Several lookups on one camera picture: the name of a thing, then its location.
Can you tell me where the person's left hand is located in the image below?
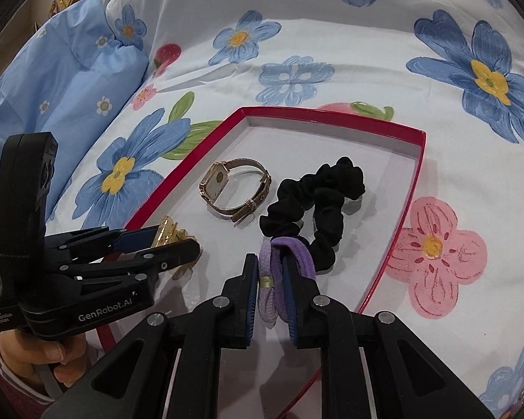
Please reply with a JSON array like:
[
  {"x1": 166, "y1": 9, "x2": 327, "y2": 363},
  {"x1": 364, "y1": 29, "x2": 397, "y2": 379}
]
[{"x1": 0, "y1": 329, "x2": 99, "y2": 389}]

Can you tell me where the person's left forearm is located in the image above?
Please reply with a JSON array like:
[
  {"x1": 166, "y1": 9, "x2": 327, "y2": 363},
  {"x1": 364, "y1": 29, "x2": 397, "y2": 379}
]
[{"x1": 0, "y1": 336, "x2": 53, "y2": 419}]

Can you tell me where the floral bedsheet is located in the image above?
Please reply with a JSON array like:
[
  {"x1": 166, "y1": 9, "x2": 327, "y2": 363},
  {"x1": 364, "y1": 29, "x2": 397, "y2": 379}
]
[{"x1": 44, "y1": 0, "x2": 524, "y2": 419}]

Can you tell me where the blue pillow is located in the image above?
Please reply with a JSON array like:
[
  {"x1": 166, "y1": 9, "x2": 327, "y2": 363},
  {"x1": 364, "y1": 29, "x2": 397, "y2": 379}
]
[{"x1": 0, "y1": 0, "x2": 151, "y2": 223}]

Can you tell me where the metal cuff bracelet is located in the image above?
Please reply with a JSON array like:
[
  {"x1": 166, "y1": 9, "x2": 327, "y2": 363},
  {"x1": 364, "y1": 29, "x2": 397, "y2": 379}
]
[{"x1": 199, "y1": 160, "x2": 272, "y2": 223}]

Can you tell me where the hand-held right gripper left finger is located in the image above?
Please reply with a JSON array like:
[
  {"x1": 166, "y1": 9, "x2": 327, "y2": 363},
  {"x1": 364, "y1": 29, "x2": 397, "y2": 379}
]
[{"x1": 39, "y1": 253, "x2": 260, "y2": 419}]

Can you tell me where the purple hair tie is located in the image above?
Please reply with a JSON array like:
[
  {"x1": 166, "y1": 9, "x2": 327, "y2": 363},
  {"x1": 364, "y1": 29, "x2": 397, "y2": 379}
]
[{"x1": 257, "y1": 236, "x2": 317, "y2": 328}]

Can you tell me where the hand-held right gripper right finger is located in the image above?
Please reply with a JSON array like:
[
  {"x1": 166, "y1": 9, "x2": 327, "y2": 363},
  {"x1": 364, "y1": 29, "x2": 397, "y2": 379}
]
[{"x1": 279, "y1": 251, "x2": 494, "y2": 419}]

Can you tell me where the black scrunchie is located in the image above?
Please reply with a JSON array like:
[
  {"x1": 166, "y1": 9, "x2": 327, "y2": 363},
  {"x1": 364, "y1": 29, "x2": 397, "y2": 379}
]
[{"x1": 259, "y1": 156, "x2": 366, "y2": 273}]

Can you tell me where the gold hair claw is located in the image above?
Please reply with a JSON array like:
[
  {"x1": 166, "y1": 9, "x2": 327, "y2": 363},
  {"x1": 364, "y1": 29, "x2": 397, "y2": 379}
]
[{"x1": 155, "y1": 216, "x2": 199, "y2": 278}]

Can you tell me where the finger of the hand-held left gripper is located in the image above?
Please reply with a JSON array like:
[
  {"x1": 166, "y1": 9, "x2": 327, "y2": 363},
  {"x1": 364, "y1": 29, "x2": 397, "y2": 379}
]
[
  {"x1": 44, "y1": 226, "x2": 163, "y2": 259},
  {"x1": 59, "y1": 240, "x2": 201, "y2": 286}
]

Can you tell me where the red shallow box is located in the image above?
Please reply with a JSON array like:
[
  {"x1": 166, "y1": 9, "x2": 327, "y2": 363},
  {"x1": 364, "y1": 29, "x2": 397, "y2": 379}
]
[{"x1": 97, "y1": 106, "x2": 427, "y2": 419}]

